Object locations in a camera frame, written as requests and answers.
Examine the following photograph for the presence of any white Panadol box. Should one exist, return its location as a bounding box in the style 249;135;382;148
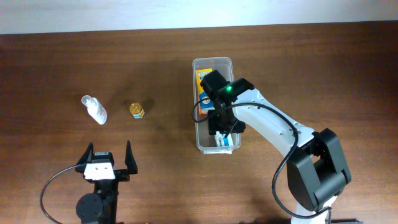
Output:
215;131;229;147

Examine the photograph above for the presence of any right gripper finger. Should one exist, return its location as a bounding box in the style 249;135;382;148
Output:
228;119;246;134
208;111;224;135

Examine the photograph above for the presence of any yellow blue medicine box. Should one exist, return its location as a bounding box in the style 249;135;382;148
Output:
195;68;214;115

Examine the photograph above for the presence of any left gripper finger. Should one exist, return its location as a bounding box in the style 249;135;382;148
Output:
125;140;138;174
77;142;94;165

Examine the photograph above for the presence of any white spray bottle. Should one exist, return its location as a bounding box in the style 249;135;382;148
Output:
81;95;108;125

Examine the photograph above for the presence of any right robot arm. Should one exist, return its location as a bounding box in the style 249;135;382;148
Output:
192;70;351;223

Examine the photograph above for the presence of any small gold-lid balm jar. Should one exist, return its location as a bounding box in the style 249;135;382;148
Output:
129;103;145;119

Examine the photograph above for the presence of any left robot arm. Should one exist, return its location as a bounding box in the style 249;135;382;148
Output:
75;141;138;224

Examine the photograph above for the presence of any clear plastic container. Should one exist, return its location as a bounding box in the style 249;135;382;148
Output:
192;57;241;154

